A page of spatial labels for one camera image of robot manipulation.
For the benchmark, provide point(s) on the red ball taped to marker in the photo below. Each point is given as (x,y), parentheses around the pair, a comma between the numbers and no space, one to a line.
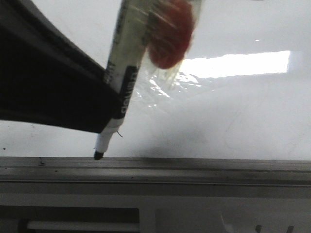
(171,31)

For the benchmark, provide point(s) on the white whiteboard with aluminium frame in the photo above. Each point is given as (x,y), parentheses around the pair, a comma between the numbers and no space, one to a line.
(238,112)

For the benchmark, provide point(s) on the white black whiteboard marker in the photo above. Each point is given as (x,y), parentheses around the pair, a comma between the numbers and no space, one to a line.
(126,54)

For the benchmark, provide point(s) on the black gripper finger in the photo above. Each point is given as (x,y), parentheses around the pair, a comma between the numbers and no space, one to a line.
(45,78)

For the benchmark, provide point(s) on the white plastic tray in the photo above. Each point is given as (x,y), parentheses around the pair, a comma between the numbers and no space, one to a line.
(152,214)

